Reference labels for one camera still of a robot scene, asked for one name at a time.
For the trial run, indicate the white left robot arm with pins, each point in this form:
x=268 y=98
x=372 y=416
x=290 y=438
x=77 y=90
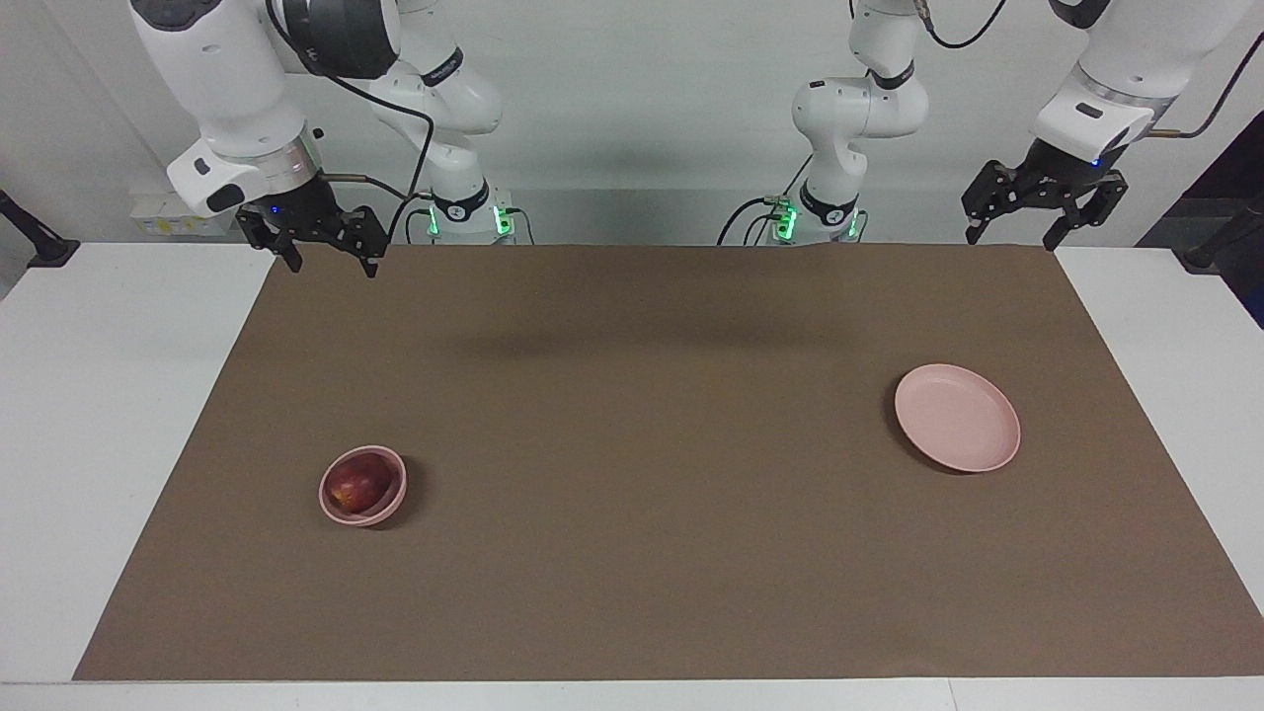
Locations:
x=859 y=109

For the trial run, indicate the dark red apple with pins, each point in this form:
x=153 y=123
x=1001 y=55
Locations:
x=357 y=484

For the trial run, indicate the white wall power strip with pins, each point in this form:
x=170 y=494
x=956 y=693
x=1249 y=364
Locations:
x=158 y=212

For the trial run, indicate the dark background panel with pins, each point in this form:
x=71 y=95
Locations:
x=1234 y=168

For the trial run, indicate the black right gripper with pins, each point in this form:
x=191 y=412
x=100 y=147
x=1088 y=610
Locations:
x=311 y=217

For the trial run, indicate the pink bowl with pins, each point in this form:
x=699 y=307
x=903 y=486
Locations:
x=365 y=520

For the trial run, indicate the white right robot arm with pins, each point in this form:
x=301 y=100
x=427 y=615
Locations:
x=227 y=89

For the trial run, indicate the black clamp stand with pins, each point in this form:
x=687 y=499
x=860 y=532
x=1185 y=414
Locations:
x=44 y=249
x=1220 y=247

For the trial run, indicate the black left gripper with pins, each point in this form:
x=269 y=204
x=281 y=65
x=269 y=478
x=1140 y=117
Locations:
x=1047 y=178

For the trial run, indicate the brown table mat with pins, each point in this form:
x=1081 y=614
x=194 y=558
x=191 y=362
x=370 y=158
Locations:
x=632 y=553

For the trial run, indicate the pink plate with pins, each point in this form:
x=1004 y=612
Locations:
x=958 y=415

